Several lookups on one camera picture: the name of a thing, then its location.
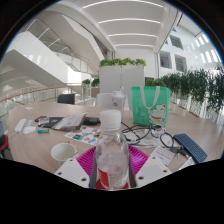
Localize white power strip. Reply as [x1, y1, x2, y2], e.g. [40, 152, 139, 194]
[14, 118, 27, 133]

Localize white chair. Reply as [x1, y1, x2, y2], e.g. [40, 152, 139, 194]
[95, 92, 130, 111]

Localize clear water bottle red label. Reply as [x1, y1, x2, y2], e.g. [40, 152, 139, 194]
[94, 109, 131, 190]

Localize dark blue keyboard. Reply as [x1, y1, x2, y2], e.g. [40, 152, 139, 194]
[172, 133, 208, 164]

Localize white plastic packet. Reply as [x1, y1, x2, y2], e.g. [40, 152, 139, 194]
[149, 145, 176, 167]

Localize black office chair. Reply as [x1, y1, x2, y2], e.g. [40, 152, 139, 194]
[57, 93, 76, 105]

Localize tall clear bottle white lid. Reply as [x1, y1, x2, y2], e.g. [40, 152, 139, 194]
[110, 87, 127, 112]

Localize green tote bag cat print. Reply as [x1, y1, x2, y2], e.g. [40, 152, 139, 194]
[130, 85, 172, 127]

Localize white cabinet topped with plants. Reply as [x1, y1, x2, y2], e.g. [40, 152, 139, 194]
[98, 57, 147, 101]

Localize small planters with green plants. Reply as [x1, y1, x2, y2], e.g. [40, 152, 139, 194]
[81, 77, 100, 98]

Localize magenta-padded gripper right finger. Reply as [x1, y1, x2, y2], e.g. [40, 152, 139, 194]
[128, 144, 173, 188]

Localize row of green potted plants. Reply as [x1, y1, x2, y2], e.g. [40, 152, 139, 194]
[144, 64, 224, 114]

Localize colourful sticker sheet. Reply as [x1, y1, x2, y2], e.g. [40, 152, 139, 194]
[64, 125, 102, 146]

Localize black cable bundle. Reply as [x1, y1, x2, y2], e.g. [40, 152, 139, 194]
[120, 121, 183, 150]

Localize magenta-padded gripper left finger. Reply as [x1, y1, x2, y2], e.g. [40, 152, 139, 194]
[54, 145, 98, 189]

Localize white computer mouse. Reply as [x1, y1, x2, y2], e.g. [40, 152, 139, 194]
[22, 125, 37, 135]

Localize white grid-pattern cup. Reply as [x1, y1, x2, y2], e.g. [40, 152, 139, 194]
[50, 142, 79, 168]

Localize small black device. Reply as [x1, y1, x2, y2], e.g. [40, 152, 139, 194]
[83, 116, 101, 127]

